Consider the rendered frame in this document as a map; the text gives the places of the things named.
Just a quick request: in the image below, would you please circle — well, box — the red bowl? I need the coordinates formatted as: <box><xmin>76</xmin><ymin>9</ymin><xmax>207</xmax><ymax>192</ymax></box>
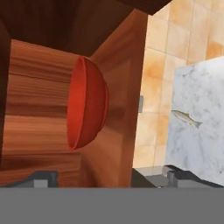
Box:
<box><xmin>66</xmin><ymin>55</ymin><xmax>109</xmax><ymax>151</ymax></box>

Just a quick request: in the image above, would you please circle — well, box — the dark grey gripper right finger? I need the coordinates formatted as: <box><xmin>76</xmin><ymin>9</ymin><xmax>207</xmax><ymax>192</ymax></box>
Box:
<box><xmin>166</xmin><ymin>164</ymin><xmax>224</xmax><ymax>188</ymax></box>

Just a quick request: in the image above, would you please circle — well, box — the grey wall socket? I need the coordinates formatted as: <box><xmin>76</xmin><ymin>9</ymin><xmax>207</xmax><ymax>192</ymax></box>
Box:
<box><xmin>138</xmin><ymin>94</ymin><xmax>144</xmax><ymax>114</ymax></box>

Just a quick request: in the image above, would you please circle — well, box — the wooden cupboard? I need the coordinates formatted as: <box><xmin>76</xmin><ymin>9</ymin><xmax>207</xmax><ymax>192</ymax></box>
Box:
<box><xmin>0</xmin><ymin>0</ymin><xmax>173</xmax><ymax>188</ymax></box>

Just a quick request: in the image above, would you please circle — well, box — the grey box appliance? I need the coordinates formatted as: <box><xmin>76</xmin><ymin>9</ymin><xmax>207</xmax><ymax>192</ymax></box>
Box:
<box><xmin>130</xmin><ymin>165</ymin><xmax>171</xmax><ymax>188</ymax></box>

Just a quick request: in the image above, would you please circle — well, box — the grey fish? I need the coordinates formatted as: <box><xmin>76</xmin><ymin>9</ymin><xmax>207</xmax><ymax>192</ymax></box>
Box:
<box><xmin>171</xmin><ymin>109</ymin><xmax>204</xmax><ymax>130</ymax></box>

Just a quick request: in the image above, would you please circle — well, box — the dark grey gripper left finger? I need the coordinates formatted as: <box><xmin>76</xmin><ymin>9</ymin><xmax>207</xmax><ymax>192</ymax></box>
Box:
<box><xmin>15</xmin><ymin>171</ymin><xmax>59</xmax><ymax>188</ymax></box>

